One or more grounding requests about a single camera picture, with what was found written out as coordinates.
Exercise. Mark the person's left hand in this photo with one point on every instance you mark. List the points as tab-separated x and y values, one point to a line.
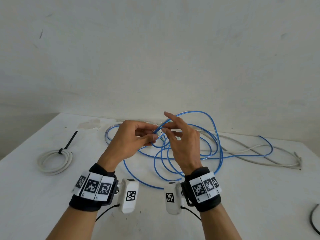
121	142

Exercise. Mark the person's right hand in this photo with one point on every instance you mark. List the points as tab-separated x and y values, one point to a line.
186	147

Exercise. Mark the person's left thumb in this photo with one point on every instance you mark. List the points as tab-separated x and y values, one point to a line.
147	139

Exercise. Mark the person's right thumb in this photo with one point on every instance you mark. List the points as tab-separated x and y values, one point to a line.
168	137

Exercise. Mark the person's right forearm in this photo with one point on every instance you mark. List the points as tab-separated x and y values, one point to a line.
220	224

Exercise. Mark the person's left forearm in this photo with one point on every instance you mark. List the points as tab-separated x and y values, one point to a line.
72	223

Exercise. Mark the black right wristband with markers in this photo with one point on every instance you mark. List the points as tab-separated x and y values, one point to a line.
202	189

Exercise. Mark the black wristband with markers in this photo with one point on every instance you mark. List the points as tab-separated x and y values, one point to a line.
93	188
202	189

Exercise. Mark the black left wristband with markers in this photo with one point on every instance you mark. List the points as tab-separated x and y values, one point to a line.
93	188

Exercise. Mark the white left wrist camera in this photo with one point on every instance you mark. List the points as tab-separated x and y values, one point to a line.
130	196

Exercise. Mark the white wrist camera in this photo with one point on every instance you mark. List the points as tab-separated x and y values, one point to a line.
172	197
130	196

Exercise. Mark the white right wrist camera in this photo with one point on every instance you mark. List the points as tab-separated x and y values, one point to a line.
172	197

